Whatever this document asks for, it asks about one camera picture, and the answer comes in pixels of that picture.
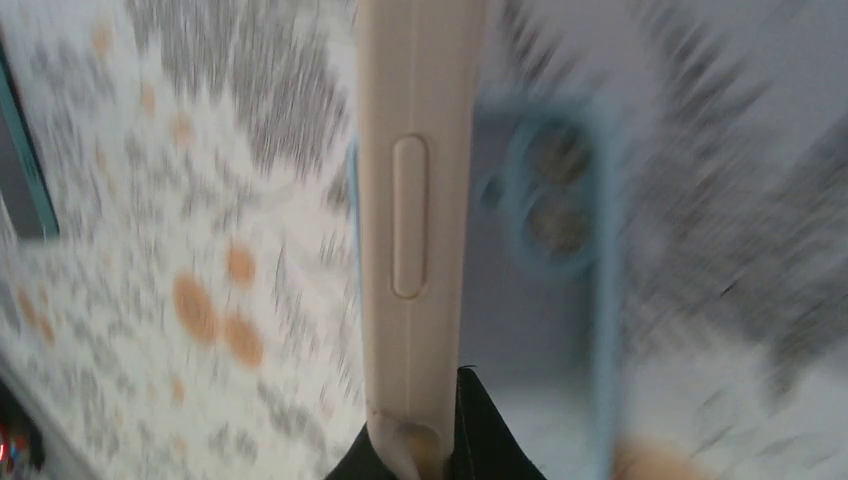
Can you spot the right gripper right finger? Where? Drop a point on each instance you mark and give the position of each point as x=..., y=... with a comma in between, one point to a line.
x=485, y=449

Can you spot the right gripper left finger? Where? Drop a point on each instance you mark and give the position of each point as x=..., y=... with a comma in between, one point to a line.
x=360, y=462

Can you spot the light blue phone case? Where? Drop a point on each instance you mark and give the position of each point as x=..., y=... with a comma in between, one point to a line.
x=540, y=299

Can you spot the green phone black screen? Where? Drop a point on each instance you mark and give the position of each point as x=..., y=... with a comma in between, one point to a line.
x=23, y=186

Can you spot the floral patterned table mat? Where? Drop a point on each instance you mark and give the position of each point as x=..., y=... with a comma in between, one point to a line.
x=197, y=315

